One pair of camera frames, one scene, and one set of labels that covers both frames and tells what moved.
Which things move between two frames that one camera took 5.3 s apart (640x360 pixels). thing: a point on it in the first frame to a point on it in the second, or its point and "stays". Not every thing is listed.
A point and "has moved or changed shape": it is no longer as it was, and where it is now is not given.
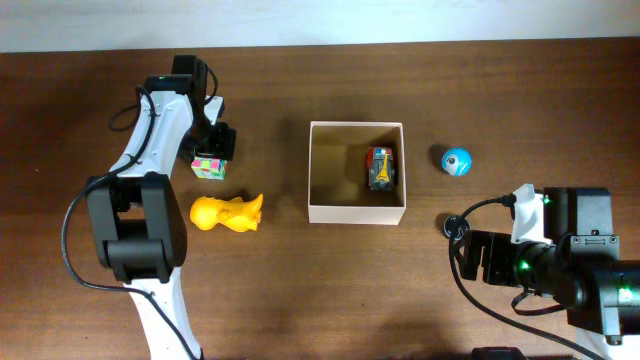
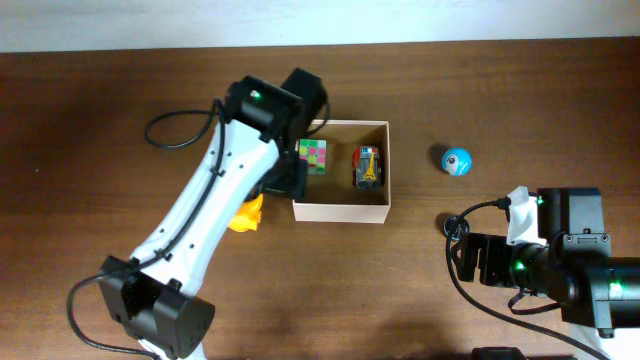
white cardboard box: [357, 173] has moved or changed shape
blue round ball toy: [456, 161] stays
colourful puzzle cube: [214, 169] has moved or changed shape
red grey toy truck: [380, 168] to [367, 168]
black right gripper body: [500, 264] stays
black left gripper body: [209, 139] to [288, 172]
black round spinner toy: [456, 226] stays
